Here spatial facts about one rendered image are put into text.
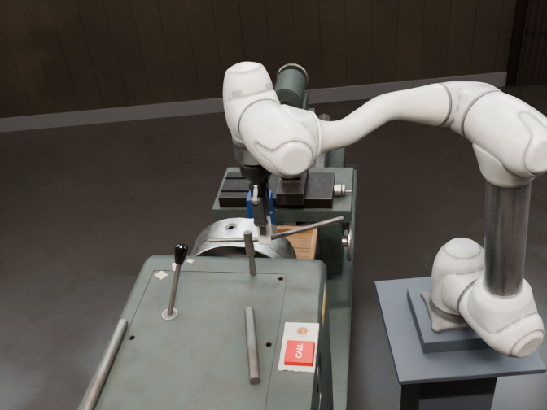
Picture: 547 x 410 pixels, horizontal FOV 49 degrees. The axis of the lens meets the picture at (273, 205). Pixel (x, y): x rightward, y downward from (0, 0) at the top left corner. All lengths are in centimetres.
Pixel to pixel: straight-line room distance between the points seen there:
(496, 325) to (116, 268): 242
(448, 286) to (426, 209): 199
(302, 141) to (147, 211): 303
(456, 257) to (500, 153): 55
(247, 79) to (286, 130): 17
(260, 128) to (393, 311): 116
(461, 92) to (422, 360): 88
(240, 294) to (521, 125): 73
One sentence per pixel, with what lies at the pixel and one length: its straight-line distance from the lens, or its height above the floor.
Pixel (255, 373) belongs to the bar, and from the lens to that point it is 127.
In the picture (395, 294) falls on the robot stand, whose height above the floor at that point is 75.
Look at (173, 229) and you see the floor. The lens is 382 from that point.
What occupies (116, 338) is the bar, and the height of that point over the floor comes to 128.
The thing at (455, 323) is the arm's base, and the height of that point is 82.
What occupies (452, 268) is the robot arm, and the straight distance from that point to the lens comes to 185.
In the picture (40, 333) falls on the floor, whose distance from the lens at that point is 342.
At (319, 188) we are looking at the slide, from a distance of 229.
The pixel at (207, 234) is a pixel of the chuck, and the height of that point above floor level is 121.
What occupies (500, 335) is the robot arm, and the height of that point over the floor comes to 99.
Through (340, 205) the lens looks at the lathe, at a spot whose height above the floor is 92.
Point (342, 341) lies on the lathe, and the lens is 230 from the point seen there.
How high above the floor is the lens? 226
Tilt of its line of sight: 36 degrees down
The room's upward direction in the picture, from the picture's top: 6 degrees counter-clockwise
